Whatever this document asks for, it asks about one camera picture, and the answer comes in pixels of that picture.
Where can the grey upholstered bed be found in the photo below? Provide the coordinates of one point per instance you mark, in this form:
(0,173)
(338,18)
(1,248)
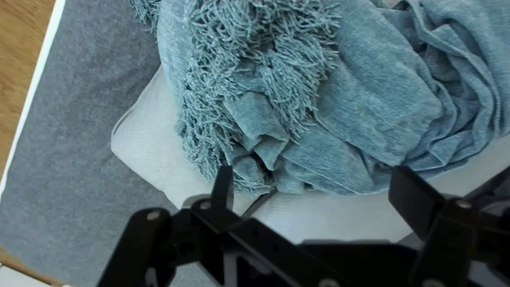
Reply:
(68,160)

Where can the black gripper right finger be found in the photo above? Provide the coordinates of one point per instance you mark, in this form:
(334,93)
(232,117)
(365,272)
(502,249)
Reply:
(451,233)

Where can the white furniture panel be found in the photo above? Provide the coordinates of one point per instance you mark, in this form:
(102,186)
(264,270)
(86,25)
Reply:
(16,280)

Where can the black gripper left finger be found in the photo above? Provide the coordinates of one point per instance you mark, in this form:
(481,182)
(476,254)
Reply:
(151,240)

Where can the teal fringed blanket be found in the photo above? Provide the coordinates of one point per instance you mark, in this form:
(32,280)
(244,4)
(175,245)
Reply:
(344,96)

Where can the small light grey cushion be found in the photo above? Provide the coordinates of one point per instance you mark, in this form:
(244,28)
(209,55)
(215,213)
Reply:
(328,217)

